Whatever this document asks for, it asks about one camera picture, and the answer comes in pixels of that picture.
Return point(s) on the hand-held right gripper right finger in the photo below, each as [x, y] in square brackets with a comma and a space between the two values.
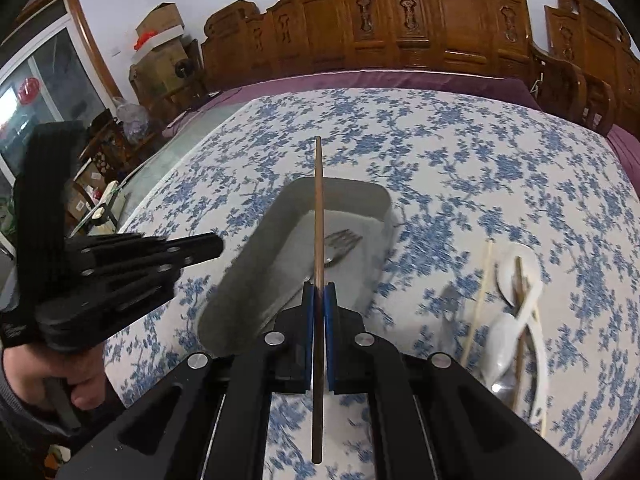
[330, 310]

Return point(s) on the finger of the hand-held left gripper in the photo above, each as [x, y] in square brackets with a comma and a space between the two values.
[130, 285]
[195, 247]

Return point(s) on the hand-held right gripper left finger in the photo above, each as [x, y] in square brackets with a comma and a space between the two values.
[309, 310]

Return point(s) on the metal tray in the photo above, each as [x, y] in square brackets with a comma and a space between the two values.
[260, 270]

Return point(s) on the metal fork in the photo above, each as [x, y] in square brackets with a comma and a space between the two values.
[342, 242]

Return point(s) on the dark brown chopstick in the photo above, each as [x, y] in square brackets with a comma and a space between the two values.
[520, 285]
[318, 210]

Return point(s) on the metal spoon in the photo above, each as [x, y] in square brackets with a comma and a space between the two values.
[452, 305]

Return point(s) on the large white spoon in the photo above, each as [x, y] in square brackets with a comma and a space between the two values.
[505, 355]

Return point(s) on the person's left hand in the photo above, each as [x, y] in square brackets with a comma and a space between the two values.
[80, 370]

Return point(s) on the wooden chair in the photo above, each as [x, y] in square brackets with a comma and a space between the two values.
[107, 145]
[570, 85]

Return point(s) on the red window decoration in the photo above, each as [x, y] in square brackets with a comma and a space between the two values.
[28, 91]

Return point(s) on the clear plastic bag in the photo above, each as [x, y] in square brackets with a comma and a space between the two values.
[132, 120]

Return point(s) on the glass sliding door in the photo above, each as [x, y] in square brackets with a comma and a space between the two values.
[55, 75]

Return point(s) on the large cardboard box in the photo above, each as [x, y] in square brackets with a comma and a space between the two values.
[160, 72]

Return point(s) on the white box with red print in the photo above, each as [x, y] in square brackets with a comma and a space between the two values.
[160, 40]

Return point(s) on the blue floral tablecloth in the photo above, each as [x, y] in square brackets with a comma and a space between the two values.
[450, 160]

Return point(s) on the brown cardboard box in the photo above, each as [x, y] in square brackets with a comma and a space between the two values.
[160, 17]

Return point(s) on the carved wooden bench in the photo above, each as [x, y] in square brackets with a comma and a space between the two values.
[595, 45]
[450, 20]

